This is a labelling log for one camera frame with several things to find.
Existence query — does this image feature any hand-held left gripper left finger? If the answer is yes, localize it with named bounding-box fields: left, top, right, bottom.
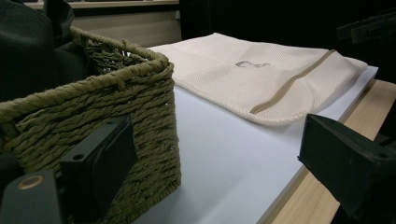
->
left=59, top=115, right=138, bottom=224

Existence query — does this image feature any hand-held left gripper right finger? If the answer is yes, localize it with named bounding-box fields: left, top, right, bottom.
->
left=297, top=113, right=396, bottom=224

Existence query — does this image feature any green woven basket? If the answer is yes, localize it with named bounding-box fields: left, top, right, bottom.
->
left=0, top=25, right=182, bottom=224

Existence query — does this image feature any black garment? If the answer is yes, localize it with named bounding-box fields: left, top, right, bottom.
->
left=0, top=0, right=92, bottom=104

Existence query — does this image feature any white mesh laundry bag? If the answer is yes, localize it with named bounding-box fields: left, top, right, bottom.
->
left=148, top=32, right=370, bottom=127

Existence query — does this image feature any light blue table mat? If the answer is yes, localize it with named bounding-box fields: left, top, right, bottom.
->
left=132, top=64, right=379, bottom=224

